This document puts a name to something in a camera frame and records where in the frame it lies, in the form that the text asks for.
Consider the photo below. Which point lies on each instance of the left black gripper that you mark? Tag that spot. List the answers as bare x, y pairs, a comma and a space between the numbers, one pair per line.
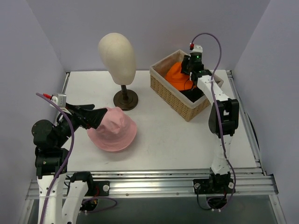
82, 119

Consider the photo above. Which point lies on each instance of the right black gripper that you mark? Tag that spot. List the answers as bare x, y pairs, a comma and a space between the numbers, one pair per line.
187, 67

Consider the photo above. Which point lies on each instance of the orange bucket hat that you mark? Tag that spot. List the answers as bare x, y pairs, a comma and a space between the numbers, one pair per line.
177, 79

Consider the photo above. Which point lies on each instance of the pink bucket hat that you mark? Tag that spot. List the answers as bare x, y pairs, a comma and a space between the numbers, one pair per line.
116, 131

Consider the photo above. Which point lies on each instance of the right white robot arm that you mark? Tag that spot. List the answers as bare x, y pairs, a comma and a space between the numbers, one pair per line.
224, 116

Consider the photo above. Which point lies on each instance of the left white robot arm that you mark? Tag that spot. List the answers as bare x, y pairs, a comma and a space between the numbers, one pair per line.
54, 145

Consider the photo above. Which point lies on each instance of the black embroidered cap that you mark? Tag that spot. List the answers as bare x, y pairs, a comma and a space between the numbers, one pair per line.
193, 94

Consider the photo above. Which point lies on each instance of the wicker basket with liner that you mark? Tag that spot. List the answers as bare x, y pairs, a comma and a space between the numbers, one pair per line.
176, 100

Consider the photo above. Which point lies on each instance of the cream mannequin head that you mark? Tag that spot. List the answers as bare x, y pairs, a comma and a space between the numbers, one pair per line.
118, 56

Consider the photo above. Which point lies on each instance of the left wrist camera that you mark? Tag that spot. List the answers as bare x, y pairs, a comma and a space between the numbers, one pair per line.
59, 99

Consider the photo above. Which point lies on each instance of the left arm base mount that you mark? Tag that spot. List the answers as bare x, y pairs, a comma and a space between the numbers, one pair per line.
100, 188

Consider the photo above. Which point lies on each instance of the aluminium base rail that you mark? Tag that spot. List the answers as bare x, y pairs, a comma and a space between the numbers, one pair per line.
179, 183

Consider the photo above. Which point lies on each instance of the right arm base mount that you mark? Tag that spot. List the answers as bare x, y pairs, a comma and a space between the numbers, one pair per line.
213, 197

